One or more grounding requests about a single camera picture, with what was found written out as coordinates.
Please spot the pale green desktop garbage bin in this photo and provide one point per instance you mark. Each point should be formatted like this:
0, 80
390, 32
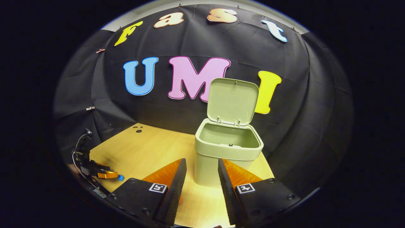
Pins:
208, 164

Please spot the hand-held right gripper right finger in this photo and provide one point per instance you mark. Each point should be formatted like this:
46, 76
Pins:
231, 202

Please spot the black backdrop cloth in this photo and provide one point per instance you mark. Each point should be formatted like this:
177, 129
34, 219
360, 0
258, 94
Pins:
177, 110

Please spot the light wooden desktop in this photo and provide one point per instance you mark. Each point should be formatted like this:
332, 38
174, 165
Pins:
152, 148

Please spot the blue paper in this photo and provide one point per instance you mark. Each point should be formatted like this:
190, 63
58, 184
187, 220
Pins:
121, 178

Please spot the pink cloth clip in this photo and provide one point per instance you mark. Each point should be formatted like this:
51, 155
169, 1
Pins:
100, 50

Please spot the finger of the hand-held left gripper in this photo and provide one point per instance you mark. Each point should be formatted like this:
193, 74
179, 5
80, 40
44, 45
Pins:
107, 174

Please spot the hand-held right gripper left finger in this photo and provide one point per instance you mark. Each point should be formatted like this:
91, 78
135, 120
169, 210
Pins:
172, 202

